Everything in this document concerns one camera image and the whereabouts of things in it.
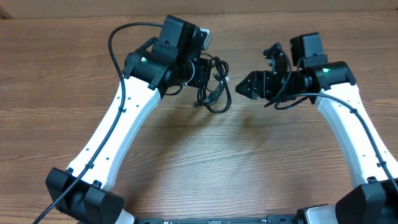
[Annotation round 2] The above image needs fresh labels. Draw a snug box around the black usb cable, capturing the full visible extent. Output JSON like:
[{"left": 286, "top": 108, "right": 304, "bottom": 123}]
[{"left": 192, "top": 54, "right": 233, "bottom": 114}]

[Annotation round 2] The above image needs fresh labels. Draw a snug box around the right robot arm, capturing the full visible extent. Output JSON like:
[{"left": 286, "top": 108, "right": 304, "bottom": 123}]
[{"left": 236, "top": 32, "right": 397, "bottom": 223}]

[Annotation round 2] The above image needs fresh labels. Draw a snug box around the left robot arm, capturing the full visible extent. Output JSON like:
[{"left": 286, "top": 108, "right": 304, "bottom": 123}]
[{"left": 45, "top": 15, "right": 211, "bottom": 223}]

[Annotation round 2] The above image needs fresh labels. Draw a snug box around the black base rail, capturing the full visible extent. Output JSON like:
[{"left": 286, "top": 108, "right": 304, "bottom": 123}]
[{"left": 134, "top": 214, "right": 305, "bottom": 224}]

